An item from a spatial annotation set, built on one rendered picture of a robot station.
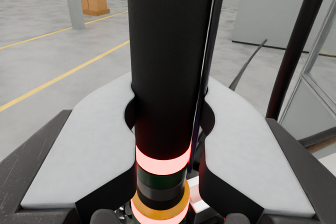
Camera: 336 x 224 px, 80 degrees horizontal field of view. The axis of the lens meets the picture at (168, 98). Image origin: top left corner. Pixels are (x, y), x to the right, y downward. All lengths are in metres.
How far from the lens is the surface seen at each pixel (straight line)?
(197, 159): 0.39
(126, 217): 0.38
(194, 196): 0.19
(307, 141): 0.27
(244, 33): 5.63
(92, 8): 8.29
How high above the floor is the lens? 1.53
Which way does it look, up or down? 33 degrees down
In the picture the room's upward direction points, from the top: 3 degrees clockwise
